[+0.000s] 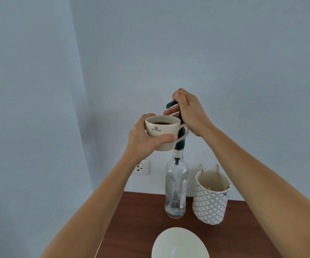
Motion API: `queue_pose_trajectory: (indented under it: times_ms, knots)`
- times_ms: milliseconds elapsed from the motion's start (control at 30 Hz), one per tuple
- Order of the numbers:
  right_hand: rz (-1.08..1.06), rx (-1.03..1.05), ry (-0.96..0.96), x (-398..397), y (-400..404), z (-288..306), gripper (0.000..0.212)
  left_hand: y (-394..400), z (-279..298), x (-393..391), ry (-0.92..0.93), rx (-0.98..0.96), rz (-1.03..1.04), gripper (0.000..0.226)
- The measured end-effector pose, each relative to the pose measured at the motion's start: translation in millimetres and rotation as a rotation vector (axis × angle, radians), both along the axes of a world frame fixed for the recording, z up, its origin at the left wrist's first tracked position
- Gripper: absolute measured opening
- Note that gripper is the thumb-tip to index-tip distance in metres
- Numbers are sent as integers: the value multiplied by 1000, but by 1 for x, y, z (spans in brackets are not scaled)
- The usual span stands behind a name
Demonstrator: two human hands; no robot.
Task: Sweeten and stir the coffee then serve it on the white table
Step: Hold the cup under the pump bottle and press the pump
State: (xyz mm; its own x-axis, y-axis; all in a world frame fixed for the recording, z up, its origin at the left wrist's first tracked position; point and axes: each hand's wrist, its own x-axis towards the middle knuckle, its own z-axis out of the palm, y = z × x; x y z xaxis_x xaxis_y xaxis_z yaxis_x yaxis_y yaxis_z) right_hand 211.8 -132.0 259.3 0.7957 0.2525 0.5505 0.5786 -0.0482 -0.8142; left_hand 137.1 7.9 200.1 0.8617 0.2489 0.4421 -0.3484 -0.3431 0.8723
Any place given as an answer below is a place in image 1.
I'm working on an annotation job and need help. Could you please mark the person's left hand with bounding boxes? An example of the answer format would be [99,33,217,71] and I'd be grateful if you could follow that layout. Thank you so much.
[122,113,179,166]

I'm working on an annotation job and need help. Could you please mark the person's right hand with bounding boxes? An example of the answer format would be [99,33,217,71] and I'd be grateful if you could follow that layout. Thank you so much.
[163,88,217,138]

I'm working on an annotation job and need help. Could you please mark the white coffee cup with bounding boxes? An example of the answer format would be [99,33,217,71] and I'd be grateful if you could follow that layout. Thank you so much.
[145,115,190,152]

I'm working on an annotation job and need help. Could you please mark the glass syrup bottle with pump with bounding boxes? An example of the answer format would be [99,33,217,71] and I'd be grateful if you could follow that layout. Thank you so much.
[165,100,190,219]

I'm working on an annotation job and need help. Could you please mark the white saucer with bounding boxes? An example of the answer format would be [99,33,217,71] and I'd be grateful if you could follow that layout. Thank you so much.
[151,227,210,258]

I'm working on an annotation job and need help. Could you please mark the person's right forearm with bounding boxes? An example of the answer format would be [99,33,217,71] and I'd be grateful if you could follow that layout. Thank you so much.
[199,125,310,258]

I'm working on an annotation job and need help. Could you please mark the person's left forearm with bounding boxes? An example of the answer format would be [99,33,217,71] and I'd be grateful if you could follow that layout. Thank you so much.
[39,156,143,258]

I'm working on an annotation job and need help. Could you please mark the brown wooden table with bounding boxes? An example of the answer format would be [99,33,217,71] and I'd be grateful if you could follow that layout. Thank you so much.
[95,191,310,258]

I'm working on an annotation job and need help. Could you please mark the patterned white stick holder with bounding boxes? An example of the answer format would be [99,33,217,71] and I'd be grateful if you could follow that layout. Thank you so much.
[192,169,231,225]

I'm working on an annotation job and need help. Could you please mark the white wall socket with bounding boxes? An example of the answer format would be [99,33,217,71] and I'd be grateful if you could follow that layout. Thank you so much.
[132,159,150,176]

